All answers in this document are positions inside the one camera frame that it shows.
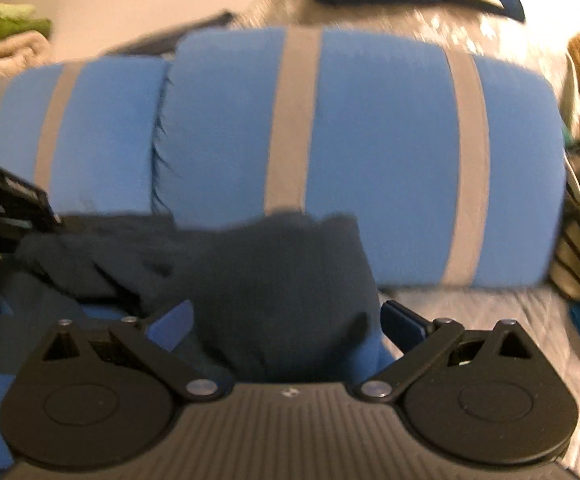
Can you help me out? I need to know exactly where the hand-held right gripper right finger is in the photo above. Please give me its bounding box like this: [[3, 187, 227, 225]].
[[356, 299, 537, 403]]

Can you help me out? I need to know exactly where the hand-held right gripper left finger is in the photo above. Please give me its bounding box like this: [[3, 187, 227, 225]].
[[41, 300, 224, 402]]

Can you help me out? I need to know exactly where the blue fleece jacket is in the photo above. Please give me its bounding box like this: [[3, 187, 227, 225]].
[[0, 212, 401, 480]]

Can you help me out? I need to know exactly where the pile of dark clothes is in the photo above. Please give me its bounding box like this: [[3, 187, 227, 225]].
[[550, 145, 580, 306]]

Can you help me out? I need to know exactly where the white quilted bedspread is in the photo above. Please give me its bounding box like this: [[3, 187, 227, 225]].
[[377, 280, 580, 480]]

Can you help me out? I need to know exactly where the blue striped pillow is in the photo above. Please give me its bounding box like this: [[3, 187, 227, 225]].
[[162, 27, 567, 291], [0, 57, 171, 216]]

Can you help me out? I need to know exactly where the beige knitted cloth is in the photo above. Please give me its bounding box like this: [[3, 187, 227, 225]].
[[0, 30, 53, 93]]

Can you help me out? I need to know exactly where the green folded cloth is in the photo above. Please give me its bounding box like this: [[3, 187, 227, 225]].
[[0, 2, 52, 45]]

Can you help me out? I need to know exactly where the dark cloth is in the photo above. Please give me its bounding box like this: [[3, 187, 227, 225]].
[[100, 10, 236, 58]]

